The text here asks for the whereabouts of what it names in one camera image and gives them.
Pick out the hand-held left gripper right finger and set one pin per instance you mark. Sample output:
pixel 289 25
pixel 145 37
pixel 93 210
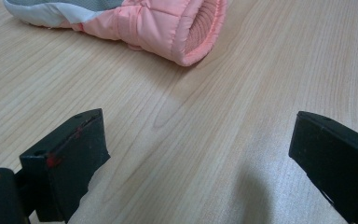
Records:
pixel 338 161

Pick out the pink padded winter glove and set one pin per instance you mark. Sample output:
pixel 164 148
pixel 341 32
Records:
pixel 155 28

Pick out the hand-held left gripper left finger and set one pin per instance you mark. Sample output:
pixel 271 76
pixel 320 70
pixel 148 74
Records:
pixel 68 158

